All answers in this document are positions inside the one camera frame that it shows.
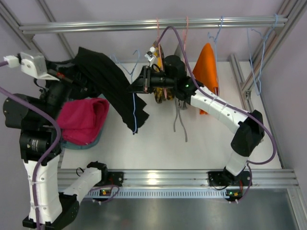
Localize black trousers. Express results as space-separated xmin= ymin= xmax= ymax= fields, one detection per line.
xmin=73 ymin=47 xmax=149 ymax=131

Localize blue hanger with black trousers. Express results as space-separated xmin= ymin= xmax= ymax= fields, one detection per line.
xmin=109 ymin=49 xmax=140 ymax=135

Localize pink trousers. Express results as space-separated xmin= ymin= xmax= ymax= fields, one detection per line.
xmin=56 ymin=97 xmax=110 ymax=146

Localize light blue wire hanger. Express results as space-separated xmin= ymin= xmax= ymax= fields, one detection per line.
xmin=247 ymin=13 xmax=280 ymax=96

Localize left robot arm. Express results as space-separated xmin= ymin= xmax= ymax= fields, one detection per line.
xmin=1 ymin=73 xmax=108 ymax=230

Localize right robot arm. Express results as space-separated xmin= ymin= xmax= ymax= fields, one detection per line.
xmin=128 ymin=55 xmax=264 ymax=186

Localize camouflage trousers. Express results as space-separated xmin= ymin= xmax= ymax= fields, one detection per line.
xmin=153 ymin=41 xmax=174 ymax=104

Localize orange trousers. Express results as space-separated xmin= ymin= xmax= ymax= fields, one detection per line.
xmin=192 ymin=43 xmax=220 ymax=115

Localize pink hanger with grey trousers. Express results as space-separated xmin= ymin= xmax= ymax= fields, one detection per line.
xmin=182 ymin=16 xmax=189 ymax=54

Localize blue hanger with orange trousers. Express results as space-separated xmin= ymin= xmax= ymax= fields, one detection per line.
xmin=207 ymin=16 xmax=224 ymax=96

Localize teal plastic bin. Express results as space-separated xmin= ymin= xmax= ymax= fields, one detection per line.
xmin=61 ymin=94 xmax=106 ymax=151

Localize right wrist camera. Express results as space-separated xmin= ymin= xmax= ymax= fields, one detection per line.
xmin=144 ymin=46 xmax=156 ymax=67

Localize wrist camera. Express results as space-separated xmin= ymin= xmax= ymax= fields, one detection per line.
xmin=144 ymin=46 xmax=156 ymax=67
xmin=3 ymin=50 xmax=59 ymax=81

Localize grey trousers with drawstrings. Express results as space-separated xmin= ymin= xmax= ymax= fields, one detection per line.
xmin=172 ymin=44 xmax=189 ymax=143

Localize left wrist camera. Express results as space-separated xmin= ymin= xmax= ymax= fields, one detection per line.
xmin=3 ymin=50 xmax=59 ymax=81

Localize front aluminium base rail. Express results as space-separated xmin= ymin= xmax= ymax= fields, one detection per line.
xmin=56 ymin=169 xmax=298 ymax=189

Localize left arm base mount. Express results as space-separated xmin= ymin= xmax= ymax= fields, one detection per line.
xmin=95 ymin=170 xmax=124 ymax=201

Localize slotted grey cable duct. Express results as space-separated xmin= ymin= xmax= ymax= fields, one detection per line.
xmin=86 ymin=187 xmax=231 ymax=198

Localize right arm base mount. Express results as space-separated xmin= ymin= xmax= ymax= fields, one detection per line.
xmin=208 ymin=169 xmax=252 ymax=204

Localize aluminium hanging rail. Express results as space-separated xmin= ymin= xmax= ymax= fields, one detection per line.
xmin=19 ymin=15 xmax=288 ymax=35

